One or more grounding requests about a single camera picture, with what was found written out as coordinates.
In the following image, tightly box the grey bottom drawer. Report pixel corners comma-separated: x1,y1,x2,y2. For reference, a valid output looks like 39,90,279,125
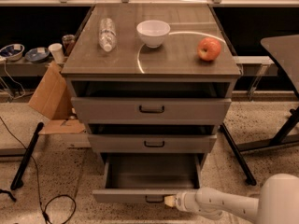
93,153,201,203

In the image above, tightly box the grey drawer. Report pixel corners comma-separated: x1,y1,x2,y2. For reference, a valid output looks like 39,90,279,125
88,134,217,153
93,153,201,203
71,97,231,125

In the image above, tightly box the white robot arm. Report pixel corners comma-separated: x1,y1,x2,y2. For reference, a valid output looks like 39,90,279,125
164,174,299,224

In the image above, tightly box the grey middle drawer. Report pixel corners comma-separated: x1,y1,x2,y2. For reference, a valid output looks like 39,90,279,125
88,134,217,153

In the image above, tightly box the grey top drawer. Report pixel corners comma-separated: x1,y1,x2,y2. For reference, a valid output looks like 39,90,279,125
71,97,231,125

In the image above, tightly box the grey drawer cabinet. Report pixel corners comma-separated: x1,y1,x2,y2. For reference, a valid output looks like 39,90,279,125
61,3,242,170

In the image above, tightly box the black stand leg right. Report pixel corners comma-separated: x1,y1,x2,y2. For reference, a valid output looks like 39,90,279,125
220,123,257,186

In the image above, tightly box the black stand leg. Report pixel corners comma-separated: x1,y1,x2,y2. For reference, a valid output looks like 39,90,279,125
220,123,257,186
10,122,44,190

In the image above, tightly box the black stand leg left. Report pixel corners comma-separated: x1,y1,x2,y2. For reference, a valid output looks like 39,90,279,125
10,122,44,190

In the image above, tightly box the brown cardboard box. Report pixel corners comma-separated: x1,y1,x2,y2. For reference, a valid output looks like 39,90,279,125
29,62,85,134

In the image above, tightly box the red apple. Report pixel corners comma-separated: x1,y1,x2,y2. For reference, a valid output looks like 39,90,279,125
197,37,221,62

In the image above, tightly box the white bowl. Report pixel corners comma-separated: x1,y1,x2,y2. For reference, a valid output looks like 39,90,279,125
136,20,170,48

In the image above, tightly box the clear plastic water bottle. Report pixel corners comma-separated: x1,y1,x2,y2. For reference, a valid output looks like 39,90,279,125
99,18,117,52

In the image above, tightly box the white paper cup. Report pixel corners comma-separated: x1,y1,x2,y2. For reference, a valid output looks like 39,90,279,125
49,43,64,63

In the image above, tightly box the brown glass jar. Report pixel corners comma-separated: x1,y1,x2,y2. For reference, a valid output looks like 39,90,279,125
62,35,76,56

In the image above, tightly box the blue bowl right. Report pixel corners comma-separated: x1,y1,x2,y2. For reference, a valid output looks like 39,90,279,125
25,47,50,63

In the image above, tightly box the blue bowl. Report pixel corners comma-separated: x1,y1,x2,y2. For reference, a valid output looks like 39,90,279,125
0,44,24,62
25,47,50,63

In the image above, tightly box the blue bowl left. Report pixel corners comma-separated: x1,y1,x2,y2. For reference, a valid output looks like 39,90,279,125
0,44,24,62

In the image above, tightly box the black floor cable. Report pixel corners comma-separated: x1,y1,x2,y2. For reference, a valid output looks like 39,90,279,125
0,116,77,224

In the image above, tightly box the white cable left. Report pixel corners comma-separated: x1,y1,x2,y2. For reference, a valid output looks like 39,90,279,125
0,59,27,101

